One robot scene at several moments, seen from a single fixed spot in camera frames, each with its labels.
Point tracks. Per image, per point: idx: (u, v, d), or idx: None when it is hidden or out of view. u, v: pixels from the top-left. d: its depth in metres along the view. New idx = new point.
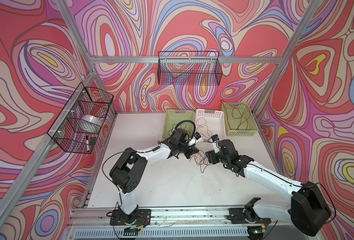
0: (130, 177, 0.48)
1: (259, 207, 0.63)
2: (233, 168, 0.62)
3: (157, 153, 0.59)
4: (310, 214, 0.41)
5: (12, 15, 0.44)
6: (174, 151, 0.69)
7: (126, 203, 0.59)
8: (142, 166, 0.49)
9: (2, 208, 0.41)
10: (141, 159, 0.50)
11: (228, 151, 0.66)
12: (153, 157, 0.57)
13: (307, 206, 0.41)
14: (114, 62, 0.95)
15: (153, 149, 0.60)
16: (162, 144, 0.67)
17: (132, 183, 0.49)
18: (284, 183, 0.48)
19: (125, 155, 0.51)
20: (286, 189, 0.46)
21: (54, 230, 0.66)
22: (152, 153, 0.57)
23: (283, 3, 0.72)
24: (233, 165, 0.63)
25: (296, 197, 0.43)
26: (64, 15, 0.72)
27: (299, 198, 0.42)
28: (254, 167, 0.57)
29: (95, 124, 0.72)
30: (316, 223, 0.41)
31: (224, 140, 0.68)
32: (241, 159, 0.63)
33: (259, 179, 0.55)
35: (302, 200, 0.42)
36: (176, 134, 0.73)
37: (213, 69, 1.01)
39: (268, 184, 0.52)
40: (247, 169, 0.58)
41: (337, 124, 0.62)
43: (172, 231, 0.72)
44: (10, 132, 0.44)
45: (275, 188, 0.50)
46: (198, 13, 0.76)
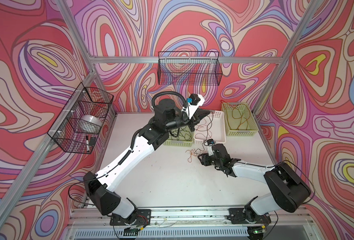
0: (102, 208, 0.41)
1: (255, 203, 0.64)
2: (225, 171, 0.70)
3: (124, 167, 0.44)
4: (283, 187, 0.46)
5: (12, 15, 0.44)
6: (161, 138, 0.50)
7: (119, 211, 0.56)
8: (102, 198, 0.39)
9: (3, 208, 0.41)
10: (99, 191, 0.40)
11: (220, 155, 0.74)
12: (121, 171, 0.44)
13: (279, 181, 0.46)
14: (113, 62, 0.95)
15: (118, 161, 0.44)
16: (138, 141, 0.48)
17: (108, 207, 0.44)
18: (261, 167, 0.55)
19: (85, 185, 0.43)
20: (261, 171, 0.53)
21: (54, 231, 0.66)
22: (117, 170, 0.43)
23: (283, 3, 0.72)
24: (225, 168, 0.70)
25: (269, 174, 0.48)
26: (64, 15, 0.72)
27: (271, 175, 0.48)
28: (240, 164, 0.65)
29: (95, 124, 0.72)
30: (293, 199, 0.44)
31: (217, 144, 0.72)
32: (230, 161, 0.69)
33: (244, 174, 0.62)
35: (273, 176, 0.47)
36: (157, 116, 0.47)
37: (213, 69, 1.01)
39: (252, 175, 0.58)
40: (235, 166, 0.65)
41: (337, 124, 0.62)
43: (172, 231, 0.72)
44: (10, 132, 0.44)
45: (257, 177, 0.55)
46: (197, 13, 0.76)
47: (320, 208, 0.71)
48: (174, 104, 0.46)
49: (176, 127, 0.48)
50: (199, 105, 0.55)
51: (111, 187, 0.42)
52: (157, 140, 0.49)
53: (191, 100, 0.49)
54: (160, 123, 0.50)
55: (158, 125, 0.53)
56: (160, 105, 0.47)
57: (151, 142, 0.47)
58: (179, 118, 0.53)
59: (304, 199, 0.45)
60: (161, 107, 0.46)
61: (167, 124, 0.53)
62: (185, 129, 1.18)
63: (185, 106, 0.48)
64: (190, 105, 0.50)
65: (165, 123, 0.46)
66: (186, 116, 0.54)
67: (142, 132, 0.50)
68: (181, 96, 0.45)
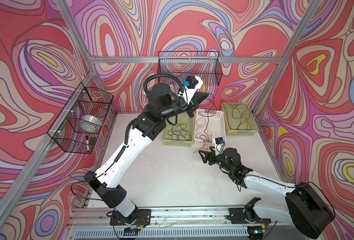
0: (109, 202, 0.43)
1: (259, 208, 0.63)
2: (235, 180, 0.65)
3: (121, 164, 0.42)
4: (308, 214, 0.42)
5: (12, 15, 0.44)
6: (157, 128, 0.46)
7: (121, 209, 0.57)
8: (104, 195, 0.39)
9: (3, 208, 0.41)
10: (100, 190, 0.40)
11: (234, 164, 0.66)
12: (119, 168, 0.42)
13: (301, 205, 0.43)
14: (113, 62, 0.95)
15: (114, 159, 0.43)
16: (133, 134, 0.45)
17: (116, 200, 0.46)
18: (279, 186, 0.50)
19: (90, 183, 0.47)
20: (281, 191, 0.49)
21: (54, 231, 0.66)
22: (115, 167, 0.42)
23: (283, 3, 0.72)
24: (235, 177, 0.66)
25: (290, 197, 0.45)
26: (64, 15, 0.72)
27: (293, 197, 0.44)
28: (254, 176, 0.60)
29: (95, 124, 0.72)
30: (317, 225, 0.41)
31: (231, 151, 0.68)
32: (242, 171, 0.66)
33: (259, 187, 0.57)
35: (295, 198, 0.44)
36: (152, 104, 0.43)
37: (213, 69, 1.01)
39: (267, 190, 0.54)
40: (247, 178, 0.61)
41: (337, 124, 0.62)
43: (171, 231, 0.72)
44: (10, 132, 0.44)
45: (273, 193, 0.52)
46: (198, 13, 0.76)
47: None
48: (169, 89, 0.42)
49: (174, 115, 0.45)
50: (198, 89, 0.51)
51: (112, 184, 0.42)
52: (152, 129, 0.45)
53: (188, 84, 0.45)
54: (156, 111, 0.45)
55: (153, 114, 0.49)
56: (153, 91, 0.42)
57: (146, 134, 0.44)
58: (176, 104, 0.49)
59: (326, 224, 0.42)
60: (153, 93, 0.41)
61: (162, 111, 0.48)
62: (185, 129, 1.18)
63: (182, 92, 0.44)
64: (188, 88, 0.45)
65: (161, 111, 0.48)
66: (184, 101, 0.49)
67: (136, 124, 0.46)
68: (177, 79, 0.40)
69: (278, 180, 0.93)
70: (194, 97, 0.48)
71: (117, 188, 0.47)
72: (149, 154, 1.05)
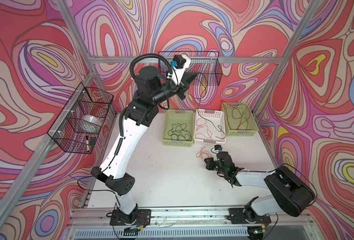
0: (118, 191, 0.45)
1: (257, 205, 0.63)
2: (230, 180, 0.70)
3: (122, 155, 0.43)
4: (285, 191, 0.45)
5: (12, 15, 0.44)
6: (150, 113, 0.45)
7: (125, 203, 0.58)
8: (113, 185, 0.41)
9: (3, 208, 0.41)
10: (108, 181, 0.42)
11: (225, 164, 0.73)
12: (122, 159, 0.44)
13: (279, 184, 0.47)
14: (113, 62, 0.95)
15: (114, 152, 0.44)
16: (127, 124, 0.44)
17: (124, 188, 0.48)
18: (261, 173, 0.56)
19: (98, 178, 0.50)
20: (263, 176, 0.53)
21: (54, 230, 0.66)
22: (117, 159, 0.43)
23: (283, 3, 0.72)
24: (229, 177, 0.70)
25: (270, 178, 0.49)
26: (64, 15, 0.72)
27: (272, 178, 0.48)
28: (242, 172, 0.66)
29: (95, 124, 0.72)
30: (296, 201, 0.44)
31: (223, 153, 0.75)
32: (235, 171, 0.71)
33: (247, 181, 0.62)
35: (272, 179, 0.48)
36: (141, 88, 0.41)
37: (213, 69, 1.01)
39: (255, 181, 0.58)
40: (238, 175, 0.66)
41: (337, 124, 0.62)
43: (172, 231, 0.72)
44: (10, 132, 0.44)
45: (260, 182, 0.55)
46: (198, 13, 0.76)
47: (320, 208, 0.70)
48: (156, 71, 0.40)
49: (166, 99, 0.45)
50: (186, 68, 0.50)
51: (118, 175, 0.44)
52: (145, 116, 0.44)
53: (176, 64, 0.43)
54: (146, 96, 0.44)
55: (144, 99, 0.46)
56: (141, 75, 0.40)
57: (140, 122, 0.43)
58: (166, 87, 0.48)
59: (308, 203, 0.44)
60: (142, 77, 0.40)
61: (154, 96, 0.47)
62: (185, 129, 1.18)
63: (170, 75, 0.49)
64: (176, 69, 0.49)
65: (152, 95, 0.47)
66: (173, 83, 0.48)
67: (128, 113, 0.45)
68: (163, 59, 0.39)
69: None
70: (184, 78, 0.47)
71: (126, 176, 0.50)
72: (149, 154, 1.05)
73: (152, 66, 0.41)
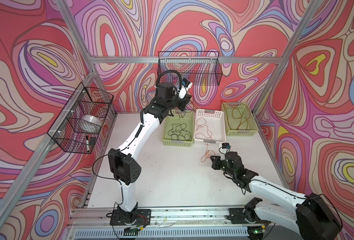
0: (128, 176, 0.50)
1: (262, 210, 0.62)
2: (239, 184, 0.64)
3: (141, 137, 0.52)
4: (318, 226, 0.41)
5: (13, 15, 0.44)
6: (164, 113, 0.59)
7: (127, 199, 0.60)
8: (130, 165, 0.47)
9: (3, 208, 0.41)
10: (126, 158, 0.48)
11: (235, 166, 0.66)
12: (140, 141, 0.52)
13: (312, 219, 0.41)
14: (113, 62, 0.95)
15: (135, 134, 0.53)
16: (146, 118, 0.56)
17: (133, 175, 0.51)
18: (288, 195, 0.49)
19: (111, 159, 0.49)
20: (290, 201, 0.47)
21: (54, 231, 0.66)
22: (136, 141, 0.51)
23: (283, 3, 0.72)
24: (239, 180, 0.64)
25: (301, 209, 0.43)
26: (64, 15, 0.72)
27: (304, 210, 0.43)
28: (259, 181, 0.58)
29: (95, 124, 0.72)
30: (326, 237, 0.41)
31: (232, 153, 0.69)
32: (246, 174, 0.65)
33: (264, 193, 0.56)
35: (304, 211, 0.42)
36: (160, 94, 0.59)
37: (213, 69, 1.01)
39: (273, 197, 0.53)
40: (252, 183, 0.59)
41: (337, 124, 0.62)
43: (172, 231, 0.72)
44: (10, 132, 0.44)
45: (280, 201, 0.50)
46: (198, 13, 0.76)
47: None
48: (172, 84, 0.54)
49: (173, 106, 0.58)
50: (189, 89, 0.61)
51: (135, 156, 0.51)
52: (160, 114, 0.58)
53: (184, 83, 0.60)
54: (162, 100, 0.61)
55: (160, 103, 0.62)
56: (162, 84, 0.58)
57: (156, 117, 0.56)
58: (176, 98, 0.67)
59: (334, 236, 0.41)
60: (163, 85, 0.58)
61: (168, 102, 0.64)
62: (185, 129, 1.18)
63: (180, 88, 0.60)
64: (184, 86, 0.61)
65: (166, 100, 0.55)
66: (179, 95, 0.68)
67: (146, 110, 0.58)
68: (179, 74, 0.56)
69: (278, 180, 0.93)
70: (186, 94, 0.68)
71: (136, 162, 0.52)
72: (149, 154, 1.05)
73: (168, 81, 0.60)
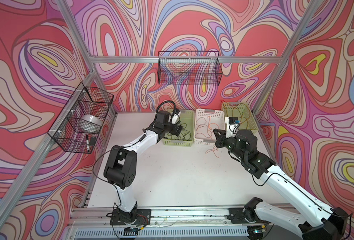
0: (125, 173, 0.49)
1: (263, 212, 0.61)
2: (248, 169, 0.54)
3: (145, 142, 0.59)
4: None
5: (12, 15, 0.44)
6: (161, 134, 0.70)
7: (125, 201, 0.59)
8: (133, 160, 0.49)
9: (3, 208, 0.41)
10: (130, 154, 0.50)
11: (249, 148, 0.53)
12: (143, 145, 0.58)
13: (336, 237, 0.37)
14: (114, 62, 0.95)
15: (139, 139, 0.60)
16: (148, 132, 0.66)
17: (128, 177, 0.50)
18: (313, 204, 0.42)
19: (113, 155, 0.50)
20: (315, 213, 0.41)
21: (54, 231, 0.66)
22: (140, 143, 0.58)
23: (283, 3, 0.72)
24: (250, 165, 0.53)
25: (328, 227, 0.38)
26: (64, 15, 0.72)
27: (330, 228, 0.38)
28: (278, 176, 0.48)
29: (95, 124, 0.72)
30: None
31: (246, 133, 0.55)
32: (259, 159, 0.53)
33: (277, 189, 0.49)
35: (330, 228, 0.38)
36: (159, 119, 0.72)
37: (213, 69, 1.01)
39: (289, 198, 0.46)
40: (269, 177, 0.49)
41: (337, 124, 0.62)
43: (171, 231, 0.72)
44: (10, 132, 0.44)
45: (297, 205, 0.45)
46: (198, 13, 0.76)
47: None
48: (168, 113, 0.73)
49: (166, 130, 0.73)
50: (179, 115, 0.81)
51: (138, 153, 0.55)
52: (159, 135, 0.70)
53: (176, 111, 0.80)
54: (160, 124, 0.73)
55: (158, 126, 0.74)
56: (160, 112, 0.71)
57: (156, 133, 0.66)
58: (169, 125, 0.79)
59: None
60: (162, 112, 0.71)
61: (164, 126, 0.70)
62: (185, 129, 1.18)
63: (172, 114, 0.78)
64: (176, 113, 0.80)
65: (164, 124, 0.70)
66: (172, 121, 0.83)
67: (148, 129, 0.68)
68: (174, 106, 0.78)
69: None
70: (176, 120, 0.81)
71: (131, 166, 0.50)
72: (149, 154, 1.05)
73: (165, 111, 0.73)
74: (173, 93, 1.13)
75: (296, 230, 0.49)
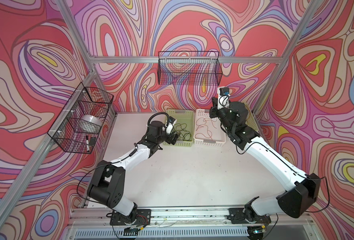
0: (111, 192, 0.44)
1: (257, 204, 0.63)
2: (234, 139, 0.56)
3: (135, 156, 0.56)
4: (303, 203, 0.40)
5: (13, 15, 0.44)
6: (154, 148, 0.66)
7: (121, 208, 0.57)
8: (120, 177, 0.45)
9: (3, 207, 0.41)
10: (117, 170, 0.46)
11: (238, 120, 0.54)
12: (133, 159, 0.54)
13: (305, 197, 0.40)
14: (114, 62, 0.95)
15: (129, 154, 0.56)
16: (140, 146, 0.62)
17: (115, 196, 0.45)
18: (288, 170, 0.44)
19: (99, 173, 0.46)
20: (289, 176, 0.43)
21: (54, 231, 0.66)
22: (129, 158, 0.53)
23: (283, 3, 0.72)
24: (236, 136, 0.55)
25: (298, 188, 0.41)
26: (64, 15, 0.72)
27: (301, 189, 0.40)
28: (260, 146, 0.51)
29: (95, 124, 0.72)
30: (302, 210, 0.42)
31: (238, 105, 0.54)
32: (245, 131, 0.55)
33: (260, 158, 0.51)
35: (303, 190, 0.40)
36: (151, 131, 0.68)
37: (213, 69, 1.01)
39: (269, 166, 0.48)
40: (251, 145, 0.51)
41: (337, 124, 0.62)
43: (171, 231, 0.72)
44: (10, 132, 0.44)
45: (276, 174, 0.47)
46: (198, 13, 0.76)
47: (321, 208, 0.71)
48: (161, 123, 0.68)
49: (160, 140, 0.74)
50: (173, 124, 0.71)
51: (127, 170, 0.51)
52: (151, 149, 0.65)
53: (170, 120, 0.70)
54: (153, 137, 0.69)
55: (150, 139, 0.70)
56: (152, 123, 0.68)
57: (149, 148, 0.63)
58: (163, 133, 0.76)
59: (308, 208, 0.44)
60: (154, 124, 0.67)
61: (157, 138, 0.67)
62: (185, 129, 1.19)
63: (166, 124, 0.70)
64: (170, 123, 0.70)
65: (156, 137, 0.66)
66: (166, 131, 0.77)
67: (140, 142, 0.65)
68: (168, 115, 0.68)
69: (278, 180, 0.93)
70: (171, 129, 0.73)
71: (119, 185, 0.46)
72: None
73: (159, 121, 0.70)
74: (173, 93, 1.13)
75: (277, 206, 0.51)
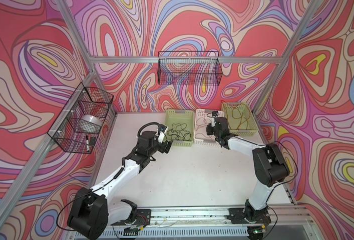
0: (92, 224, 0.40)
1: (252, 198, 0.66)
2: (220, 141, 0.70)
3: (120, 179, 0.50)
4: (268, 166, 0.50)
5: (12, 15, 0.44)
6: (145, 162, 0.61)
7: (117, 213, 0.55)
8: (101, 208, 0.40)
9: (3, 208, 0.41)
10: (98, 201, 0.41)
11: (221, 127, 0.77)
12: (117, 183, 0.49)
13: (265, 158, 0.51)
14: (113, 62, 0.95)
15: (114, 176, 0.50)
16: (128, 163, 0.57)
17: (97, 226, 0.41)
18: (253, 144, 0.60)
19: (79, 202, 0.42)
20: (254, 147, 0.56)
21: (54, 231, 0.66)
22: (113, 182, 0.48)
23: (283, 3, 0.72)
24: (221, 139, 0.76)
25: (257, 150, 0.53)
26: (64, 15, 0.72)
27: (259, 151, 0.52)
28: (234, 137, 0.71)
29: (95, 124, 0.72)
30: (272, 175, 0.50)
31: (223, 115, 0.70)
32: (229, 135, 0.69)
33: (238, 147, 0.66)
35: (260, 152, 0.52)
36: (141, 143, 0.62)
37: (213, 69, 1.01)
39: (243, 150, 0.63)
40: (230, 139, 0.70)
41: (336, 124, 0.62)
43: (172, 231, 0.72)
44: (10, 132, 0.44)
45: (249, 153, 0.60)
46: (198, 13, 0.76)
47: (320, 208, 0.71)
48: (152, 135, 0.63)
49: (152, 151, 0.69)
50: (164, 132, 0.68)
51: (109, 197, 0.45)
52: (142, 163, 0.60)
53: (161, 128, 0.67)
54: (143, 149, 0.63)
55: (141, 151, 0.65)
56: (142, 136, 0.62)
57: (138, 163, 0.58)
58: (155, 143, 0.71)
59: (281, 177, 0.50)
60: (144, 136, 0.62)
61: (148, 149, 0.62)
62: (185, 129, 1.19)
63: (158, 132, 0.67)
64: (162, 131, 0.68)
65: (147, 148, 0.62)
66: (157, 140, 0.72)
67: (128, 157, 0.60)
68: (157, 123, 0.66)
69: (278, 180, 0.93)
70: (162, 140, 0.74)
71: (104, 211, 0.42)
72: None
73: (151, 131, 0.65)
74: (173, 93, 1.13)
75: (264, 186, 0.55)
